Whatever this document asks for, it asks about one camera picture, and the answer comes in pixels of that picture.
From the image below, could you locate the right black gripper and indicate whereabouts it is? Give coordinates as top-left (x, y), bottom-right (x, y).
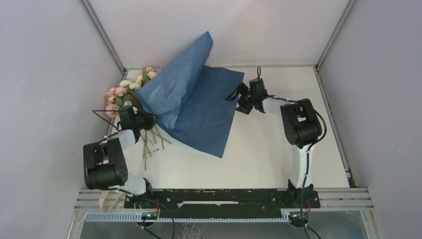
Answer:
top-left (225, 82), bottom-right (256, 115)

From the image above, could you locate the cream white fake rose stem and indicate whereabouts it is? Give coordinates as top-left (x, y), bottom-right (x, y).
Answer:
top-left (118, 80), bottom-right (142, 91)

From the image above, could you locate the peach fake rose stem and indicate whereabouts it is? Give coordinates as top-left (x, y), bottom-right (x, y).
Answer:
top-left (136, 67), bottom-right (158, 87)

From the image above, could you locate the blue wrapping paper sheet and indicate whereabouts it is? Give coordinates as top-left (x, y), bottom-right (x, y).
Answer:
top-left (135, 31), bottom-right (244, 158)

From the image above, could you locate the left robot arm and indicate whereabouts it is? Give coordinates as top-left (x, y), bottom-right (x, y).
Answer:
top-left (83, 105), bottom-right (160, 208)

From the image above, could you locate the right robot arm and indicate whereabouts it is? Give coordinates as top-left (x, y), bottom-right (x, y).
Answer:
top-left (226, 78), bottom-right (326, 207)

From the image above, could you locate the cream lace ribbon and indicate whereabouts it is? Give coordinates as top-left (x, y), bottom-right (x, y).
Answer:
top-left (98, 190), bottom-right (125, 213)

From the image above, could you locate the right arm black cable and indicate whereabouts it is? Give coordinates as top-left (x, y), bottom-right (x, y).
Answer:
top-left (257, 66), bottom-right (327, 239)

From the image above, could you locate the white slotted cable duct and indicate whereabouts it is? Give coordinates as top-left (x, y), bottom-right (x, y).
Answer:
top-left (85, 212), bottom-right (291, 223)

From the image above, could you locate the aluminium front frame rail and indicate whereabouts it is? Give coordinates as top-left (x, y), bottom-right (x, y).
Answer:
top-left (74, 188), bottom-right (374, 212)

